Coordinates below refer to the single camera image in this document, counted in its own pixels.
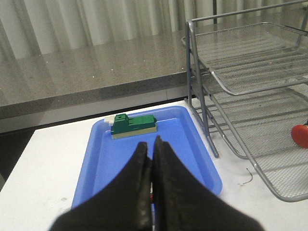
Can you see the silver mesh top tray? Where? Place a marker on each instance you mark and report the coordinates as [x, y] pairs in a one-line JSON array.
[[252, 58]]

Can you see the thin wire scrap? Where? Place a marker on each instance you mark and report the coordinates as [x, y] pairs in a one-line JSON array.
[[250, 178]]

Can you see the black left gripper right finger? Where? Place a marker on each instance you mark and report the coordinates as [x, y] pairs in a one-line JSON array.
[[182, 203]]

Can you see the silver mesh tray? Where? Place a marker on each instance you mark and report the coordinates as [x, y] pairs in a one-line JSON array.
[[285, 169], [252, 58], [240, 123]]

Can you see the silver metal rack frame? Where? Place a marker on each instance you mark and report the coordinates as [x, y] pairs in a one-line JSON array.
[[196, 90]]

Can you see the blue plastic tray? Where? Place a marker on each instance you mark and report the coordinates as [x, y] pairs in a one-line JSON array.
[[105, 157]]

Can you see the grey stone counter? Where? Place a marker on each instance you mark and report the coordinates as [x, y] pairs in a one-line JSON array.
[[58, 80]]

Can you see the green electrical module block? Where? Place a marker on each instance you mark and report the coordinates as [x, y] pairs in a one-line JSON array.
[[124, 126]]

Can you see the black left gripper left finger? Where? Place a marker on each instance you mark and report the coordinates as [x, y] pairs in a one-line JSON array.
[[123, 205]]

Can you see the silver mesh bottom tray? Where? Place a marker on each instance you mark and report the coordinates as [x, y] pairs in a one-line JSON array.
[[240, 123]]

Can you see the red emergency stop push button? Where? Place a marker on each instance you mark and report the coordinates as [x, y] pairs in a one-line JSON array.
[[299, 135]]

